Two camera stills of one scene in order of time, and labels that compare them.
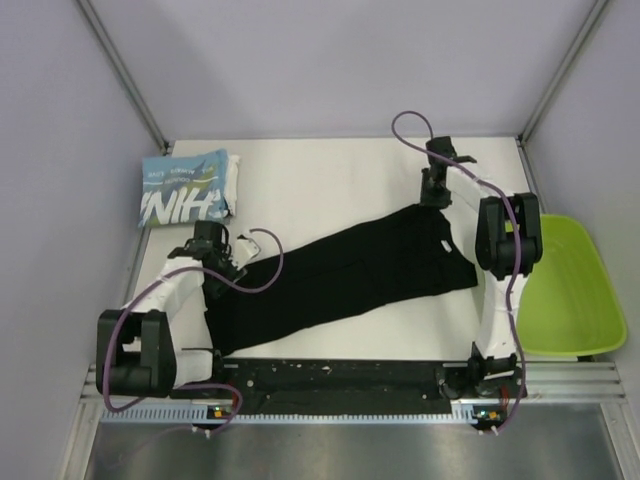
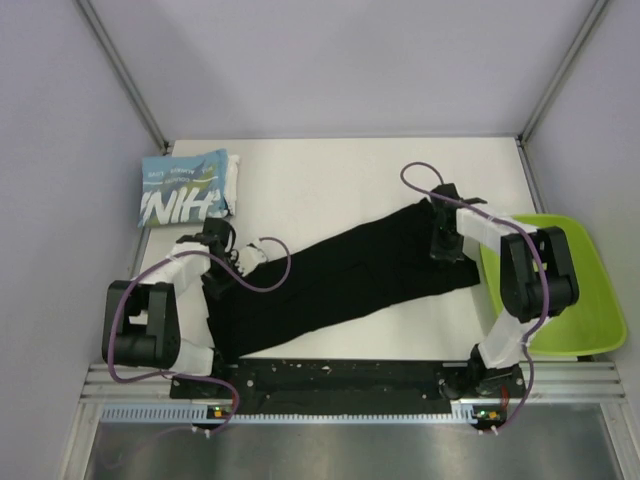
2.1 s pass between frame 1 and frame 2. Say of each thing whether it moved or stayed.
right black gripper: moved
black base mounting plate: stayed
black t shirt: stayed
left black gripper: stayed
